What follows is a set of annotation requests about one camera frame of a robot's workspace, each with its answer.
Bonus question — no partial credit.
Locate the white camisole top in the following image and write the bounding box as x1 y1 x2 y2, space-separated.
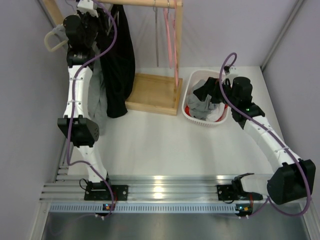
205 105 224 123

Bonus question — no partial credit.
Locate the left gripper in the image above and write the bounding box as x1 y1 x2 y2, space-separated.
75 5 108 48

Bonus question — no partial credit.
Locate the beige hanger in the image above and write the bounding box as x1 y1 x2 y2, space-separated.
106 10 120 35

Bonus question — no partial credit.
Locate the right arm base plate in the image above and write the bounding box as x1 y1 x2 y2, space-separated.
216 184 238 204

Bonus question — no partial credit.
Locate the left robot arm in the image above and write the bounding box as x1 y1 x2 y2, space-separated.
57 11 114 201

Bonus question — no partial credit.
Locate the far grey tank top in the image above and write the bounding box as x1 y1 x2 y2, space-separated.
56 23 108 136

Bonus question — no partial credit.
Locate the pink hanger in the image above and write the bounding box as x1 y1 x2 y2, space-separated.
170 0 180 89
163 0 175 69

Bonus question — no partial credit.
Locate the black tank top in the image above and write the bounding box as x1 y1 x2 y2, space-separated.
100 4 136 118

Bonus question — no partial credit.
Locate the light grey tank top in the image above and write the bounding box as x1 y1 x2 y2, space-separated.
187 79 219 111

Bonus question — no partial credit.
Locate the aluminium mounting rail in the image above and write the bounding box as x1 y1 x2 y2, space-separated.
39 175 235 203

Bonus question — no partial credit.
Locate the white plastic basket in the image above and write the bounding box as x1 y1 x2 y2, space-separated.
181 69 231 127

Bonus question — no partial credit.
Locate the wooden clothes rack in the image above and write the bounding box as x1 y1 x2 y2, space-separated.
41 0 185 117

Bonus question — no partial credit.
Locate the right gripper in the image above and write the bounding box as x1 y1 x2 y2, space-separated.
193 77 239 108

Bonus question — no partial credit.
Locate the red tank top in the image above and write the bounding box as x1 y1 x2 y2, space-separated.
184 104 228 123

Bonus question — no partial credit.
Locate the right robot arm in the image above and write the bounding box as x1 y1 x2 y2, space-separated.
187 76 316 205

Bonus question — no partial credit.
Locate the cream hanger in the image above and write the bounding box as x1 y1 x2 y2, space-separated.
44 24 68 53

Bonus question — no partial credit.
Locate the slotted cable duct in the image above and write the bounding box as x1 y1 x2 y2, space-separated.
49 203 252 214

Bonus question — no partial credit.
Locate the taupe hanger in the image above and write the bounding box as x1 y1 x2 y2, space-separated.
153 0 159 67

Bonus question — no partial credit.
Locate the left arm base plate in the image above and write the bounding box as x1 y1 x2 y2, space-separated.
84 183 129 201

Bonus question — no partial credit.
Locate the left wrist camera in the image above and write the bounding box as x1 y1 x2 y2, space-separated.
76 0 99 18

